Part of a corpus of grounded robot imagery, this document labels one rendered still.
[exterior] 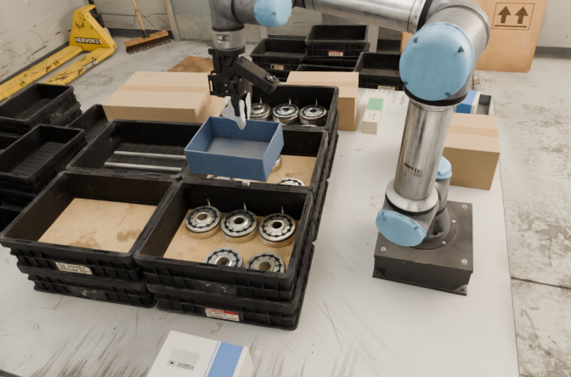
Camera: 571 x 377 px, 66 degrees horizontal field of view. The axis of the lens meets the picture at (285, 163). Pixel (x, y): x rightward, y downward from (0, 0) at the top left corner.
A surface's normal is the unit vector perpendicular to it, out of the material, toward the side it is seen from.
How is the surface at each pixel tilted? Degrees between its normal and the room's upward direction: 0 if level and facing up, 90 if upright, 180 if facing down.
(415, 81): 84
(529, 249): 0
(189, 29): 90
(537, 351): 0
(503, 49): 72
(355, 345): 0
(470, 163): 90
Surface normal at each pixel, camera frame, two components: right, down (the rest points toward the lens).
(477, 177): -0.30, 0.60
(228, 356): -0.08, -0.79
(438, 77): -0.53, 0.47
